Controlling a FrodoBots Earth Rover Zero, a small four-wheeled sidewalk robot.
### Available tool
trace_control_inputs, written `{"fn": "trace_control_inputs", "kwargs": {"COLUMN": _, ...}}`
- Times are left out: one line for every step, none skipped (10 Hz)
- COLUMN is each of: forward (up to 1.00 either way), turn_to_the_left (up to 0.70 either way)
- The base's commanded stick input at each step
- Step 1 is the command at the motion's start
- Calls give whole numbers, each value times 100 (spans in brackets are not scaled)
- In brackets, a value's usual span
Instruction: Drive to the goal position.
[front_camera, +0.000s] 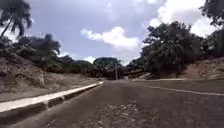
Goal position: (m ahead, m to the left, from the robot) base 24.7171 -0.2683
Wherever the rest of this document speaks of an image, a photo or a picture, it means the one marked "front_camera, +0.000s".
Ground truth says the short pole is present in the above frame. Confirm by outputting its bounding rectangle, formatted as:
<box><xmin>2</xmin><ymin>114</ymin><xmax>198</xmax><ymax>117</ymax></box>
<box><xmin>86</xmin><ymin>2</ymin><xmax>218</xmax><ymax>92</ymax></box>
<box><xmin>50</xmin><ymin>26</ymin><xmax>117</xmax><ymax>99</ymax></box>
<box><xmin>114</xmin><ymin>63</ymin><xmax>119</xmax><ymax>81</ymax></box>

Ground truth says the earth bank with bushes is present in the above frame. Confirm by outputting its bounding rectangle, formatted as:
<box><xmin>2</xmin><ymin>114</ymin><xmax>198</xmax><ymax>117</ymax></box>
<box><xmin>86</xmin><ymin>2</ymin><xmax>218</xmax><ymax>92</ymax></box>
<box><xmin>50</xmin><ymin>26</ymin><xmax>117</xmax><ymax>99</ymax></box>
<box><xmin>131</xmin><ymin>57</ymin><xmax>224</xmax><ymax>81</ymax></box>

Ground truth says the group of dark trees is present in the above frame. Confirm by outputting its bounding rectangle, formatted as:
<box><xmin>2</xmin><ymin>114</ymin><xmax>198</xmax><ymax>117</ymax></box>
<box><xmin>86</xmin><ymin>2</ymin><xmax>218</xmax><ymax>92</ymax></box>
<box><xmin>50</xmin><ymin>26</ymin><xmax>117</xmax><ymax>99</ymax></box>
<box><xmin>126</xmin><ymin>0</ymin><xmax>224</xmax><ymax>80</ymax></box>

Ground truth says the palm tree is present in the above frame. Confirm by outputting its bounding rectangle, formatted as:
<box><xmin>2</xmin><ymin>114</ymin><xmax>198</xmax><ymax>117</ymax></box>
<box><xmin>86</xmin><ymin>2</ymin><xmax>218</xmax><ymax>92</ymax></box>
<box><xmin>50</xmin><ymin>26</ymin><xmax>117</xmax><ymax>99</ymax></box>
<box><xmin>0</xmin><ymin>0</ymin><xmax>34</xmax><ymax>42</ymax></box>

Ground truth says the bare earth bank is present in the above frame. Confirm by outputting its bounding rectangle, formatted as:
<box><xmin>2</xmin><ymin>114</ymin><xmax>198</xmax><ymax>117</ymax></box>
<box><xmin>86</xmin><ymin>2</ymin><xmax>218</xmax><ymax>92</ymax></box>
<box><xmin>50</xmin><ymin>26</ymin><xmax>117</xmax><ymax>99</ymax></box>
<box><xmin>0</xmin><ymin>49</ymin><xmax>101</xmax><ymax>103</ymax></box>

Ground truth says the pale concrete kerb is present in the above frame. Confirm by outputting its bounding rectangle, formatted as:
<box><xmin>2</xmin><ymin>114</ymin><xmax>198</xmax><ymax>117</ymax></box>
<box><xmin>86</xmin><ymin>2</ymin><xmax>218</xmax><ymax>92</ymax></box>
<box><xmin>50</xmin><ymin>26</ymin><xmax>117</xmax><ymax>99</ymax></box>
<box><xmin>0</xmin><ymin>80</ymin><xmax>105</xmax><ymax>126</ymax></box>

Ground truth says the grey cobblestone road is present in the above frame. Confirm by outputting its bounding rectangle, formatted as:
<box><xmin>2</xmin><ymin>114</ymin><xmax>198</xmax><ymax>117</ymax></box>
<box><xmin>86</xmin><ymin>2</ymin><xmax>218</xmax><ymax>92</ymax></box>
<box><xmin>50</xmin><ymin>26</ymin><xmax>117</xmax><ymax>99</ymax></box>
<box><xmin>6</xmin><ymin>79</ymin><xmax>224</xmax><ymax>128</ymax></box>

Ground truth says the row of trees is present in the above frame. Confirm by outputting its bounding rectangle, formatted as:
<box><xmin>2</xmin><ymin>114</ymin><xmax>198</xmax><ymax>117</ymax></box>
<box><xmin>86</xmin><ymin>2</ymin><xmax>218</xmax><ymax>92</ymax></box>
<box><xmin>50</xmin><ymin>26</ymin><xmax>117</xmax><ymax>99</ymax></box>
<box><xmin>0</xmin><ymin>33</ymin><xmax>141</xmax><ymax>81</ymax></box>

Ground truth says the low pale kerb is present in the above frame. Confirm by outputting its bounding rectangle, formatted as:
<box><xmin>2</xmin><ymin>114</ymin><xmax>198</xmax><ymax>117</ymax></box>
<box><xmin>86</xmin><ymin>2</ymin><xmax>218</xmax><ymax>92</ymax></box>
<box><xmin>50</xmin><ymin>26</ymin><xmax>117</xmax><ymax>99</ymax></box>
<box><xmin>131</xmin><ymin>77</ymin><xmax>224</xmax><ymax>83</ymax></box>

